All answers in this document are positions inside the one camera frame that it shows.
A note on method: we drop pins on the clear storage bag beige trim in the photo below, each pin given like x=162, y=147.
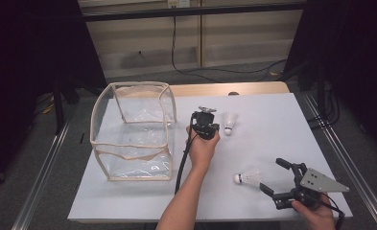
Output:
x=138, y=134

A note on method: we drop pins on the white wall socket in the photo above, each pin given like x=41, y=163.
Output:
x=178, y=3

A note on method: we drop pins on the dark round table grommet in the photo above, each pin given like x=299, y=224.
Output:
x=233, y=93

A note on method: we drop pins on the dark curtain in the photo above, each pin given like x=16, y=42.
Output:
x=362, y=64
x=23, y=64

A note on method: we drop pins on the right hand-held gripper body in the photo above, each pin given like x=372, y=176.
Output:
x=320, y=182

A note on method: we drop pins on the metal floor rail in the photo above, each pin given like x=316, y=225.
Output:
x=39, y=188
x=363, y=183

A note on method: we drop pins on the small black floor object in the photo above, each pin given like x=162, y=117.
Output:
x=82, y=138

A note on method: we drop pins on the white table cover sheet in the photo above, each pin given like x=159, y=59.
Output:
x=272, y=143

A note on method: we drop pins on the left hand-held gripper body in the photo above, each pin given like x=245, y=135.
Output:
x=204, y=123

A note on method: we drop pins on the person's right hand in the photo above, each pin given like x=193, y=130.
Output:
x=318, y=218

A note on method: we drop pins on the black metal stand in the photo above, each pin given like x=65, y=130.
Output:
x=58, y=108

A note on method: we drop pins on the white feather shuttlecock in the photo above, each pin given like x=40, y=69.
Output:
x=229, y=123
x=247, y=178

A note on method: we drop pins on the black horizontal bar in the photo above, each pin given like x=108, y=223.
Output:
x=176, y=12

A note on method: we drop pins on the person's left hand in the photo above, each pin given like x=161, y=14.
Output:
x=202, y=151

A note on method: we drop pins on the wooden table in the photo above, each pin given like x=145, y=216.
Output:
x=256, y=87

